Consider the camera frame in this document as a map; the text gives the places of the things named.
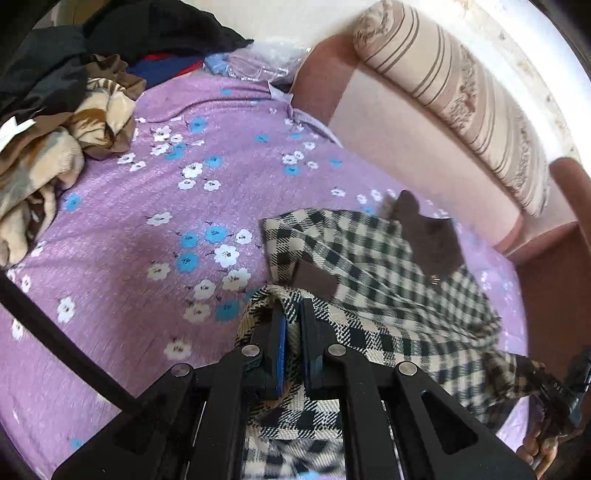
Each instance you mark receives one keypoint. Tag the white paper tag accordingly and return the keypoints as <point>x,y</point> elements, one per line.
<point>16,131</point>

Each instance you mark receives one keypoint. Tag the black white checked coat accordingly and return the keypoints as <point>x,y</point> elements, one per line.
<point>369,277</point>

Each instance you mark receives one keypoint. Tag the dark grey garment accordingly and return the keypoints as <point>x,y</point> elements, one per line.
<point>41,69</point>

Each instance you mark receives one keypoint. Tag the purple floral bed sheet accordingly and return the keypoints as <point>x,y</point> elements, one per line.
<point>138,207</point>

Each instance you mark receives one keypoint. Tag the beige brown patterned blanket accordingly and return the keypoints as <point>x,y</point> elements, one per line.
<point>55,152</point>

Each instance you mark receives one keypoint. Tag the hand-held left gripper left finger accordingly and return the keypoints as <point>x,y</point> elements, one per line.
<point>279,350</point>

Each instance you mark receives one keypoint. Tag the pink upholstered headboard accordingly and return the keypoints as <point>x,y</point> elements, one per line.
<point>392,138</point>

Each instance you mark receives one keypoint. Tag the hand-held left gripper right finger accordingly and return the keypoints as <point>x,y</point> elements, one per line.
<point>310,350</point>

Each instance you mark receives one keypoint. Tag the striped beige pillow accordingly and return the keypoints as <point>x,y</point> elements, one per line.
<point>461,92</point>

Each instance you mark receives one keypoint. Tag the blue and red garment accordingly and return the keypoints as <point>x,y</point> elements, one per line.
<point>161,69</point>

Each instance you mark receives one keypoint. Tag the black garment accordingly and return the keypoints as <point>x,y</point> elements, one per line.
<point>161,23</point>

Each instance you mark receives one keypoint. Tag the person's right hand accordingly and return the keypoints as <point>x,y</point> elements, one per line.
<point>545,454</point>

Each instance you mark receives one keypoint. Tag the clear plastic bag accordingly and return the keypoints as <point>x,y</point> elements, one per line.
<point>272,60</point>

